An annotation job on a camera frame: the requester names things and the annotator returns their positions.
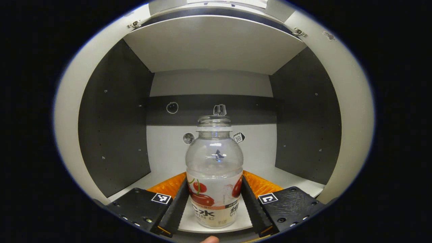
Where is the grey cabinet door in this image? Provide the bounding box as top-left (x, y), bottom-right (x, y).
top-left (283, 10), bottom-right (375, 205)
top-left (54, 4), bottom-right (151, 205)

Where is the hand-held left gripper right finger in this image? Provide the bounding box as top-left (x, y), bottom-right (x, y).
top-left (240, 170), bottom-right (326, 238)

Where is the clear plastic bottle red label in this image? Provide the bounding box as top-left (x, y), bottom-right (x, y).
top-left (185, 115), bottom-right (244, 229)

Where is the grey cabinet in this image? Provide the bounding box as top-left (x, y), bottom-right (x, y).
top-left (78, 0), bottom-right (342, 233)

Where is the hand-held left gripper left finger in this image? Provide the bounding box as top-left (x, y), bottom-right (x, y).
top-left (93, 172), bottom-right (189, 238)

